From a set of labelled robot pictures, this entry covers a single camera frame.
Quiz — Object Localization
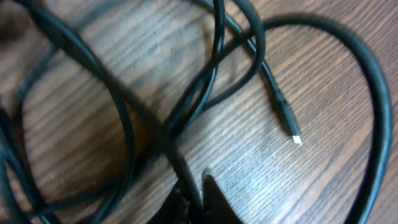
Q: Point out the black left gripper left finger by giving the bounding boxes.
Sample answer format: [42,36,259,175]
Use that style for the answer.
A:
[147,182,190,224]

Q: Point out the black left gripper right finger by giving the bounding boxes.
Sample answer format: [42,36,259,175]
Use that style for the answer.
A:
[202,174,243,224]

